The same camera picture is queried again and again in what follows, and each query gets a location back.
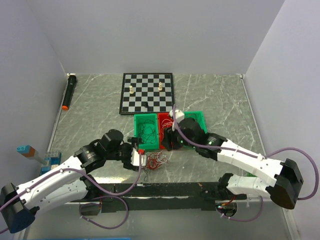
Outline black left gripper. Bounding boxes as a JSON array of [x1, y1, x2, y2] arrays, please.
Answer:
[[106, 137, 144, 171]]

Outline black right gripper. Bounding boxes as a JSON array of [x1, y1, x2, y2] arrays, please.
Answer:
[[160, 124, 198, 152]]

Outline white wire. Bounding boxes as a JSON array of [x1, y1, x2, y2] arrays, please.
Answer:
[[159, 117, 176, 137]]

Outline black wire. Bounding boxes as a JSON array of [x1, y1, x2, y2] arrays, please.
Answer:
[[136, 117, 158, 146]]

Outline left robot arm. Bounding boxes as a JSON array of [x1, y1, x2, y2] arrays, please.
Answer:
[[0, 129, 146, 234]]

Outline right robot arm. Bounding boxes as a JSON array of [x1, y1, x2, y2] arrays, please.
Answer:
[[161, 118, 304, 210]]

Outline red plastic bin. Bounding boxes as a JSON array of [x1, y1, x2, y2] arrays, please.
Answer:
[[157, 112, 183, 151]]

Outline green bin left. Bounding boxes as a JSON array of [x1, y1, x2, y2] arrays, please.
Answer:
[[134, 113, 159, 151]]

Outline green bin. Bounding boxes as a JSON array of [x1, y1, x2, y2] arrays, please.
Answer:
[[184, 111, 208, 133], [134, 113, 159, 151]]

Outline green bin right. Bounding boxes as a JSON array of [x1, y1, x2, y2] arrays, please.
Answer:
[[184, 111, 208, 133]]

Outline cream chess piece right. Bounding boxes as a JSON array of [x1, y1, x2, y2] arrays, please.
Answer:
[[158, 81, 163, 91]]

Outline cream chess piece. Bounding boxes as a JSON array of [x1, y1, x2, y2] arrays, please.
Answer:
[[158, 81, 163, 91], [129, 85, 134, 94]]

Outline black and silver chessboard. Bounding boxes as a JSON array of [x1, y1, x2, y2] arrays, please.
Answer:
[[119, 72, 175, 115]]

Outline cream chess piece left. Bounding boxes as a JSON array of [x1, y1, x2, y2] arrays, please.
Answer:
[[129, 85, 134, 94]]

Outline blue toy brick stack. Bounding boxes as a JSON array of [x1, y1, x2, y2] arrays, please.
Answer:
[[39, 150, 62, 176]]

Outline black marker orange cap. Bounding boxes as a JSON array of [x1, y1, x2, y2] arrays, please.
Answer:
[[61, 75, 78, 111]]

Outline blue orange block tool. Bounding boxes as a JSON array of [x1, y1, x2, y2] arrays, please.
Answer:
[[16, 145, 47, 165]]

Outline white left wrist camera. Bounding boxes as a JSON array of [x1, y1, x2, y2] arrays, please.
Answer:
[[130, 148, 147, 167]]

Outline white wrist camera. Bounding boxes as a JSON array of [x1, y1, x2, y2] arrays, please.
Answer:
[[168, 109, 185, 122], [130, 148, 147, 167]]

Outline tangled wire bundle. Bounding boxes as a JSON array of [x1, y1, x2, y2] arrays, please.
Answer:
[[141, 149, 169, 181]]

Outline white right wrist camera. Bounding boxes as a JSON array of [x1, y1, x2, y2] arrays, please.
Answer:
[[168, 109, 185, 122]]

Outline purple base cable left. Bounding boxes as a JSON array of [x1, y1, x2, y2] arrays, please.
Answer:
[[79, 194, 130, 230]]

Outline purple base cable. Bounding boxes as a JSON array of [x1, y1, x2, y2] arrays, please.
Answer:
[[79, 194, 130, 230], [216, 194, 263, 223]]

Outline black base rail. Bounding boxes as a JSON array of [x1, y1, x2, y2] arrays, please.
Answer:
[[68, 181, 248, 213]]

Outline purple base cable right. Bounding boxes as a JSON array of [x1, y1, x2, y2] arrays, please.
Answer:
[[216, 194, 263, 223]]

